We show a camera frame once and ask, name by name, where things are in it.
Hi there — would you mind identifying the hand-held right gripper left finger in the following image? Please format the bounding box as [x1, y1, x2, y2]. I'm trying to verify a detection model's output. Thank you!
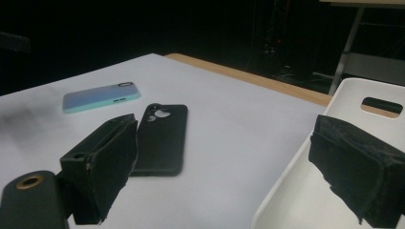
[60, 114, 139, 225]

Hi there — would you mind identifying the teal phone case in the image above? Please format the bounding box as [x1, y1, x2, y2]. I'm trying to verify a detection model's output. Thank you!
[61, 81, 142, 115]

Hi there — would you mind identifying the white table mat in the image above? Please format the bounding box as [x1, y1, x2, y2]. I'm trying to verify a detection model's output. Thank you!
[0, 52, 332, 229]

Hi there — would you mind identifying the black phone case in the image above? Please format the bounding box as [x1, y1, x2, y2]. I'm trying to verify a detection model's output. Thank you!
[129, 103, 189, 177]

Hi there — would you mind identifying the white plastic bin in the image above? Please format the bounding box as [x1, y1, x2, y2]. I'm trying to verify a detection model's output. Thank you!
[251, 77, 405, 229]

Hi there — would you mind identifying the grey metal stand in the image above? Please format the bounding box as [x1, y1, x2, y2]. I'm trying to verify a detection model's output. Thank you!
[319, 0, 405, 96]

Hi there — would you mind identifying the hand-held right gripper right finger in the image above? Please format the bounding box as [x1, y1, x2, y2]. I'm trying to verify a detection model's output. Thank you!
[308, 114, 405, 229]

